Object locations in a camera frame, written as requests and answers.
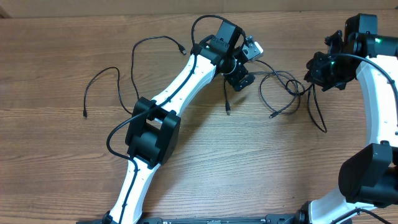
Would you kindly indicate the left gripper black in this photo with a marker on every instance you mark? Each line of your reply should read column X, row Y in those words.
column 234, row 78

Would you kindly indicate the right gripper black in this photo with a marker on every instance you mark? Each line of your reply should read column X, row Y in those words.
column 315, row 74

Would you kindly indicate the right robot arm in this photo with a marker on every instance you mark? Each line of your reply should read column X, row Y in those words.
column 367, row 180

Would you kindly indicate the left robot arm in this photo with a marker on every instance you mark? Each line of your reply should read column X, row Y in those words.
column 154, row 126

